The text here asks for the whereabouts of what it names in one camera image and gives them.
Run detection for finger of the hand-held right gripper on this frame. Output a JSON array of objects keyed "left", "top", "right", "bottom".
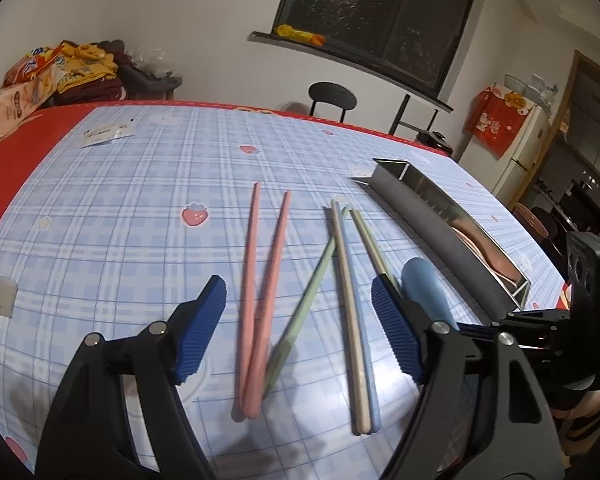
[{"left": 454, "top": 309, "right": 574, "bottom": 361}]

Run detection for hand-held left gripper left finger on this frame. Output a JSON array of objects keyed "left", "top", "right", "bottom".
[{"left": 35, "top": 274, "right": 228, "bottom": 480}]

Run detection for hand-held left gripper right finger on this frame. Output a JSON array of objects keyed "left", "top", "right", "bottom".
[{"left": 371, "top": 273, "right": 566, "bottom": 480}]

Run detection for blue chopstick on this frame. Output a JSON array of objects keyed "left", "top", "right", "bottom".
[{"left": 341, "top": 205, "right": 382, "bottom": 433}]

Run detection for blue spoon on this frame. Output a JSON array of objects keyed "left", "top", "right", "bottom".
[{"left": 401, "top": 257, "right": 461, "bottom": 332}]

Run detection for beige chopstick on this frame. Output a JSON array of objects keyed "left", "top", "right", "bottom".
[{"left": 329, "top": 199, "right": 367, "bottom": 436}]

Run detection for pink chopstick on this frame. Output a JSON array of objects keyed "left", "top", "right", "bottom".
[
  {"left": 232, "top": 182, "right": 262, "bottom": 418},
  {"left": 242, "top": 190, "right": 293, "bottom": 418}
]

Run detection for green chopstick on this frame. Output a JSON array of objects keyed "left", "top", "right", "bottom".
[
  {"left": 350, "top": 208, "right": 401, "bottom": 291},
  {"left": 262, "top": 205, "right": 353, "bottom": 401}
]

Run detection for pink spoon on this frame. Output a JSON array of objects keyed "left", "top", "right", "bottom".
[{"left": 452, "top": 224, "right": 524, "bottom": 282}]

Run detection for stainless steel perforated tray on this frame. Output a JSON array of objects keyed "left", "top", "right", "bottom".
[{"left": 351, "top": 158, "right": 532, "bottom": 312}]

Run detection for person's right hand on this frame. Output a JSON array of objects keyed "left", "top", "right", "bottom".
[{"left": 554, "top": 377, "right": 600, "bottom": 442}]

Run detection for black kitchen oven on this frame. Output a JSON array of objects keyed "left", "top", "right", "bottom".
[{"left": 560, "top": 180, "right": 600, "bottom": 234}]

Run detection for blue plaid table mat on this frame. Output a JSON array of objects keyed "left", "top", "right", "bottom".
[{"left": 0, "top": 102, "right": 569, "bottom": 480}]

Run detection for cream refrigerator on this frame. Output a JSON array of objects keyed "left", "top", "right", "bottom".
[{"left": 457, "top": 102, "right": 551, "bottom": 207}]

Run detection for brown rice cooker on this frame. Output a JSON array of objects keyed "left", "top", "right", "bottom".
[{"left": 415, "top": 130, "right": 453, "bottom": 157}]

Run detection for white paper scrap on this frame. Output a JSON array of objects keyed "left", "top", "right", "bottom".
[{"left": 0, "top": 276, "right": 20, "bottom": 317}]

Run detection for red printed cloth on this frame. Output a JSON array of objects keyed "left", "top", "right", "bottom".
[{"left": 464, "top": 85, "right": 530, "bottom": 159}]

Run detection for white paper tag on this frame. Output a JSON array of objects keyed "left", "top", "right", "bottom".
[{"left": 77, "top": 120, "right": 136, "bottom": 149}]

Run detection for clear plastic bags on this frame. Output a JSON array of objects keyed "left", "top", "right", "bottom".
[{"left": 530, "top": 74, "right": 561, "bottom": 112}]

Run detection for grey stool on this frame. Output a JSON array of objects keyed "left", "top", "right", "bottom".
[{"left": 125, "top": 67, "right": 183, "bottom": 104}]

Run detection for black round-back chair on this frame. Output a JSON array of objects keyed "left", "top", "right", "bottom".
[{"left": 308, "top": 81, "right": 357, "bottom": 123}]

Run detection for dark red cloth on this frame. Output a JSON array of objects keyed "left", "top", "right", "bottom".
[{"left": 55, "top": 80, "right": 129, "bottom": 107}]

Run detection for dark window sill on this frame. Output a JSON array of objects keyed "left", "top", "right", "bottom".
[{"left": 248, "top": 31, "right": 454, "bottom": 114}]

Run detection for crumpled clear plastic bag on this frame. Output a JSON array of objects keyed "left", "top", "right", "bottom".
[{"left": 127, "top": 47, "right": 173, "bottom": 79}]

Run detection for yellow printed cloth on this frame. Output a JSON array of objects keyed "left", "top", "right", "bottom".
[{"left": 55, "top": 42, "right": 122, "bottom": 94}]

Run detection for yellow snack packet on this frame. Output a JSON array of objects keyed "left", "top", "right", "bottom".
[{"left": 275, "top": 24, "right": 327, "bottom": 46}]

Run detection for orange snack bag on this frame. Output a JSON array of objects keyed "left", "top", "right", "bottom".
[{"left": 2, "top": 46, "right": 64, "bottom": 89}]

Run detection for dark window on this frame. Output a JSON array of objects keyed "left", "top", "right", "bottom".
[{"left": 272, "top": 0, "right": 482, "bottom": 102}]

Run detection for black metal frame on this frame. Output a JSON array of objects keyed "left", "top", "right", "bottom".
[{"left": 389, "top": 94, "right": 441, "bottom": 136}]

